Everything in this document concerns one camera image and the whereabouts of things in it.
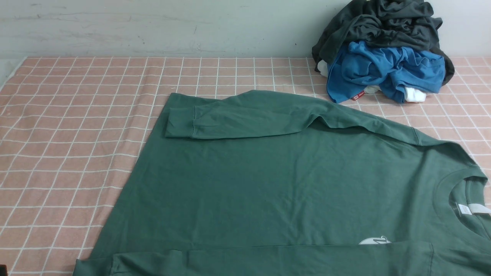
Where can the green long-sleeved shirt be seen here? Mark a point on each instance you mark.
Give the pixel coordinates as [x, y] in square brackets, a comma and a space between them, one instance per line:
[276, 184]

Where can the blue crumpled garment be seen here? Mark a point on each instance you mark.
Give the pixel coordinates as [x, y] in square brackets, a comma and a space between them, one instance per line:
[358, 65]

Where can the pink checkered tablecloth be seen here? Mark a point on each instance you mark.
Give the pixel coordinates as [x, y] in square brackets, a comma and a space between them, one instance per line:
[72, 130]

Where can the dark grey crumpled garment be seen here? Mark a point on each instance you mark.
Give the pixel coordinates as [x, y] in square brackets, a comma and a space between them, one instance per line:
[383, 23]

